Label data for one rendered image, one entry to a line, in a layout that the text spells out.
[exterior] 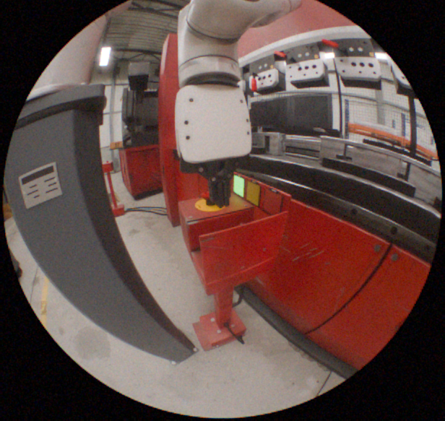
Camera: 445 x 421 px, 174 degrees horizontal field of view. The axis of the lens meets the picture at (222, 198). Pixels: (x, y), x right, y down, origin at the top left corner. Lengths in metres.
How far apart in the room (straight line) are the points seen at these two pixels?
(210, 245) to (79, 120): 0.22
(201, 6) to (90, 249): 0.29
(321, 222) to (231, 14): 0.44
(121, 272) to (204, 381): 0.78
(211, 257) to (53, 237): 0.22
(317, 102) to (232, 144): 1.00
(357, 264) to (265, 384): 0.74
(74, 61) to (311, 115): 1.15
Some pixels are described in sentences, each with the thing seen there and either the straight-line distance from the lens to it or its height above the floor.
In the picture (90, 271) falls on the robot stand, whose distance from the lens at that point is 0.23.
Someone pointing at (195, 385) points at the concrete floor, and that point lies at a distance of 0.93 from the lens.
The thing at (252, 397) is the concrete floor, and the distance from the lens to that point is 0.95.
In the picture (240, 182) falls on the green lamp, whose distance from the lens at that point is 0.36.
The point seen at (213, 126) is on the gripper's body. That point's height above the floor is 0.94.
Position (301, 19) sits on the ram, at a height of 1.49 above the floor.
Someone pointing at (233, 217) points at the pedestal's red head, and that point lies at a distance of 0.31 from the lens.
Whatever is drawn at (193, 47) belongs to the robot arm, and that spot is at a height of 1.05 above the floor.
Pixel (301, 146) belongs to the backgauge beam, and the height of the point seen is 0.93.
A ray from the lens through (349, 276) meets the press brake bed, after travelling 0.48.
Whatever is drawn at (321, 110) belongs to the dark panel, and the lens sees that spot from 1.12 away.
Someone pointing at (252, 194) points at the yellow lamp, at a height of 0.81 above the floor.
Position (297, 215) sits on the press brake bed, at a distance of 0.45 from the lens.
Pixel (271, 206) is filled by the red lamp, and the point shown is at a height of 0.81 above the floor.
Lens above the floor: 0.92
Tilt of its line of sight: 22 degrees down
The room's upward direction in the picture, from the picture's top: straight up
